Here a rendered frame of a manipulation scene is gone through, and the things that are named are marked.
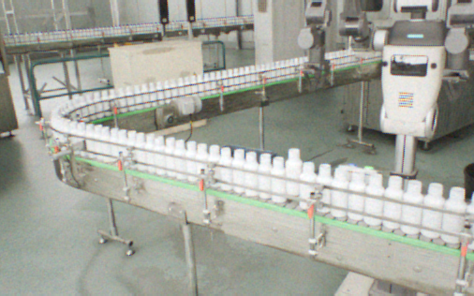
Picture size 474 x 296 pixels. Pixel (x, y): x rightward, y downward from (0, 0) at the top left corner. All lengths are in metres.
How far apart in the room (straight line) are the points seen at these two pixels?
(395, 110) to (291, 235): 0.73
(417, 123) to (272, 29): 5.77
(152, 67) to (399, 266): 4.67
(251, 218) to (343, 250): 0.36
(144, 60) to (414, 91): 4.22
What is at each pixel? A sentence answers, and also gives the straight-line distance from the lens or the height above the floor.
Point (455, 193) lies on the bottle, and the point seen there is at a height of 1.16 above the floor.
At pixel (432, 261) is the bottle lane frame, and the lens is 1.45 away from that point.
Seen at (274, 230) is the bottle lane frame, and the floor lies 0.90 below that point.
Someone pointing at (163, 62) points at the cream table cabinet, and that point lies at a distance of 5.78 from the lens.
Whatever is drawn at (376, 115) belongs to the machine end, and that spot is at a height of 0.30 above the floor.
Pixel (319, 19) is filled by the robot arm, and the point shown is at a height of 1.64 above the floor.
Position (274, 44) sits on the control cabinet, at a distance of 7.57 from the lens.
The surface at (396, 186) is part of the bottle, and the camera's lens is 1.41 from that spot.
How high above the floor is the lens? 1.71
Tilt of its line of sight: 19 degrees down
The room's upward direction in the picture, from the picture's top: 3 degrees counter-clockwise
